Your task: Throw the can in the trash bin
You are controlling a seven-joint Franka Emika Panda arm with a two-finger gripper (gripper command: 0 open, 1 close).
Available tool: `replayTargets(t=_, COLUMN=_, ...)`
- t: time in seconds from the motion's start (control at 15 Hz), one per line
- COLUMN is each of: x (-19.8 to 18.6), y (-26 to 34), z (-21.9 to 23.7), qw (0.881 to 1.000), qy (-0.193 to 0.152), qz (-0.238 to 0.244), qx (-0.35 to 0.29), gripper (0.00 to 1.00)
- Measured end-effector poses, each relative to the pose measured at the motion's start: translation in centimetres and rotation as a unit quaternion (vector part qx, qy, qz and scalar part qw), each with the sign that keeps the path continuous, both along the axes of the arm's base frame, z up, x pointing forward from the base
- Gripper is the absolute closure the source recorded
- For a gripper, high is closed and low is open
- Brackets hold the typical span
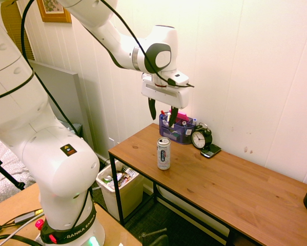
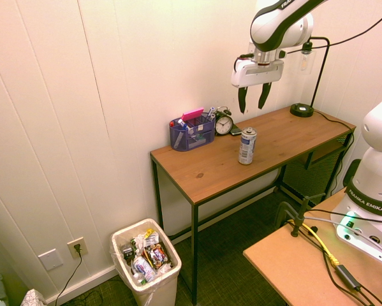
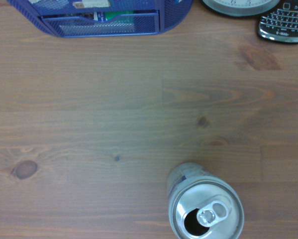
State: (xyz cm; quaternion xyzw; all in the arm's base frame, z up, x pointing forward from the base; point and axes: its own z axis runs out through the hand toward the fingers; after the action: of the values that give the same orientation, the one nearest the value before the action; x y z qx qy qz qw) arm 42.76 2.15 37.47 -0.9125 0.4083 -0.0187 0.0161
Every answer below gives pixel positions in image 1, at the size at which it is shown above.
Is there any wooden framed picture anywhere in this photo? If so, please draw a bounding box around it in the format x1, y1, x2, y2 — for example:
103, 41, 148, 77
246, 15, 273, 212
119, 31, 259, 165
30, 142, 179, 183
36, 0, 72, 24

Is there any purple desk organizer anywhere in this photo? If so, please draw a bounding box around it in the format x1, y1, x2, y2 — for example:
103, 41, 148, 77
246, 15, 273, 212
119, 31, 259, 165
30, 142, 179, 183
158, 110, 197, 146

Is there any white patterned bedding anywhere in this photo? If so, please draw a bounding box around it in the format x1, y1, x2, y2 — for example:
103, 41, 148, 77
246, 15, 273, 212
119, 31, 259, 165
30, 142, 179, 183
0, 133, 36, 206

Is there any black camera stand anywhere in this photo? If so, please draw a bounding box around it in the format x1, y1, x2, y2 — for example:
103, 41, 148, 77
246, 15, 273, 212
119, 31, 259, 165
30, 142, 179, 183
0, 155, 26, 191

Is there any white drink can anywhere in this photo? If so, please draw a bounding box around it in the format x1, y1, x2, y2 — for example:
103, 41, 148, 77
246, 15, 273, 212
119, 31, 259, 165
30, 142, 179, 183
156, 137, 171, 171

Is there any grey headboard panel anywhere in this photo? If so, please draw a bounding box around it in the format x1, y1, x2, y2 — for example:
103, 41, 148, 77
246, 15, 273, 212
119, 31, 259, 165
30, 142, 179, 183
28, 59, 94, 149

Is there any white trash bin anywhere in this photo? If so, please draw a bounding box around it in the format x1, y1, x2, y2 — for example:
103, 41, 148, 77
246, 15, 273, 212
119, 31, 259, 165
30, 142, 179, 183
95, 159, 145, 221

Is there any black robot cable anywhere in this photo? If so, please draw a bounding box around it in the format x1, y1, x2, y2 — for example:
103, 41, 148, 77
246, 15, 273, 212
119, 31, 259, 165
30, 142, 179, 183
0, 0, 174, 231

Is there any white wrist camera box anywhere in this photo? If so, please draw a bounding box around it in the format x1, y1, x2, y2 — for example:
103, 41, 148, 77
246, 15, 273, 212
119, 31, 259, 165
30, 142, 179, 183
161, 70, 195, 89

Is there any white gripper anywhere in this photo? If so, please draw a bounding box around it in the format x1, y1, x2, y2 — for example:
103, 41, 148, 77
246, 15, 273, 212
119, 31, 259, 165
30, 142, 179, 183
141, 72, 190, 128

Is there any wooden robot mounting table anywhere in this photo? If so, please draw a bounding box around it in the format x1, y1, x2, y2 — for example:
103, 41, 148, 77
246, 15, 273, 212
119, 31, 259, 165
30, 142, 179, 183
0, 182, 142, 246

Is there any black alarm clock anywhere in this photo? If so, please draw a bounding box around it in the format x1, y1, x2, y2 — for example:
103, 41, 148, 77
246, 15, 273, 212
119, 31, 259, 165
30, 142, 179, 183
191, 122, 213, 150

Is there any pink sticky note pad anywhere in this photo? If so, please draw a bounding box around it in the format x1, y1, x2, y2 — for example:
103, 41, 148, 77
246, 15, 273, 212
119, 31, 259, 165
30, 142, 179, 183
170, 109, 189, 124

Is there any black chair part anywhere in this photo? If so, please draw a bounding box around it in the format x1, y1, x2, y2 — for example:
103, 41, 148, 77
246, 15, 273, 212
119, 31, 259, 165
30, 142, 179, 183
140, 227, 169, 246

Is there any black mobile phone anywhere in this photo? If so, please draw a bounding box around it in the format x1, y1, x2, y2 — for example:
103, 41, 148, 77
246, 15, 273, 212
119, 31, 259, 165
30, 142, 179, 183
200, 143, 222, 159

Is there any wooden table with black frame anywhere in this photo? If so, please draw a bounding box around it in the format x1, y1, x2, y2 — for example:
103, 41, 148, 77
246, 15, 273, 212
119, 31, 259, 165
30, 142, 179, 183
108, 122, 307, 246

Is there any wooden window blind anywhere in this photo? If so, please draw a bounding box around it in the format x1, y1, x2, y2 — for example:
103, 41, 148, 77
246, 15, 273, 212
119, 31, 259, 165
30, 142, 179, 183
0, 0, 35, 61

